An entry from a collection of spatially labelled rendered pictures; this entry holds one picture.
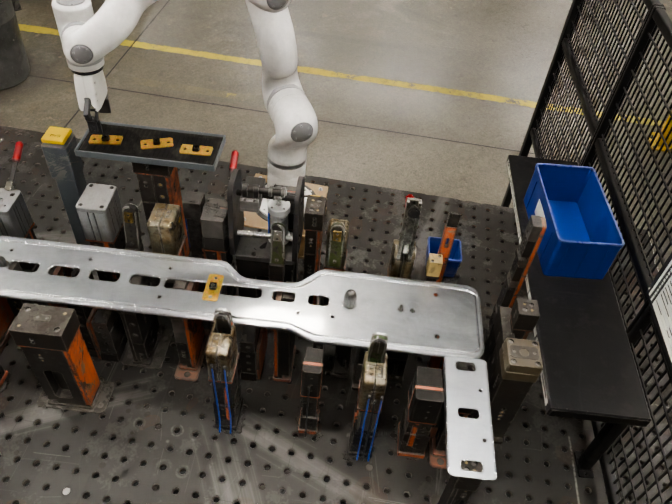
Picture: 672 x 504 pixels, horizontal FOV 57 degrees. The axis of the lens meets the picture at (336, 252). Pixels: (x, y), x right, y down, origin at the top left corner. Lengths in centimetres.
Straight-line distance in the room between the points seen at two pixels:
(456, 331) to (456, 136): 248
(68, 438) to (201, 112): 257
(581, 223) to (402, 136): 210
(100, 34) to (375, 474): 121
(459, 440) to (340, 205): 111
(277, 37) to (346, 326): 75
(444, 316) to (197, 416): 69
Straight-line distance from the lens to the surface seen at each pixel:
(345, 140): 372
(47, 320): 155
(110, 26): 151
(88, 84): 164
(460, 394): 143
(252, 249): 169
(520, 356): 146
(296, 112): 173
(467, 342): 152
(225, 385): 148
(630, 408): 152
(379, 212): 222
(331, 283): 157
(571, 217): 188
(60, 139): 182
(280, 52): 168
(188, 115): 392
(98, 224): 169
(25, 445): 178
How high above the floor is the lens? 219
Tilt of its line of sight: 46 degrees down
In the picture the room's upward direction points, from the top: 6 degrees clockwise
